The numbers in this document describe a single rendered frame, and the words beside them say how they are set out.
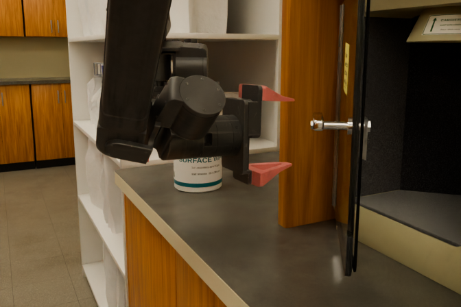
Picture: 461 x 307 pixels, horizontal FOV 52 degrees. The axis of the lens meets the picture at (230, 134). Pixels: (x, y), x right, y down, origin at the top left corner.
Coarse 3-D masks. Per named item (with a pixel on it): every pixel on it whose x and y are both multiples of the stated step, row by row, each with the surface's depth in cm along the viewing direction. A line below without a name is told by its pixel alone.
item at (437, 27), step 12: (432, 12) 75; (444, 12) 73; (456, 12) 71; (420, 24) 76; (432, 24) 74; (444, 24) 72; (456, 24) 71; (420, 36) 75; (432, 36) 73; (444, 36) 72; (456, 36) 70
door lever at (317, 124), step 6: (318, 114) 70; (312, 120) 71; (318, 120) 65; (348, 120) 64; (312, 126) 65; (318, 126) 65; (324, 126) 65; (330, 126) 65; (336, 126) 65; (342, 126) 64; (348, 126) 64; (348, 132) 64
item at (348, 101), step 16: (352, 0) 66; (352, 16) 65; (352, 32) 65; (352, 48) 64; (352, 64) 63; (352, 80) 62; (352, 96) 62; (352, 112) 61; (352, 128) 60; (352, 144) 61; (352, 160) 61; (336, 176) 89; (352, 176) 62; (336, 192) 88; (352, 192) 62; (336, 208) 86; (352, 208) 62; (336, 224) 85; (352, 224) 63; (352, 240) 63
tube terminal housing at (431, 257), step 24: (384, 0) 79; (408, 0) 75; (432, 0) 71; (456, 0) 67; (360, 216) 89; (360, 240) 90; (384, 240) 84; (408, 240) 79; (432, 240) 74; (408, 264) 79; (432, 264) 75; (456, 264) 71; (456, 288) 71
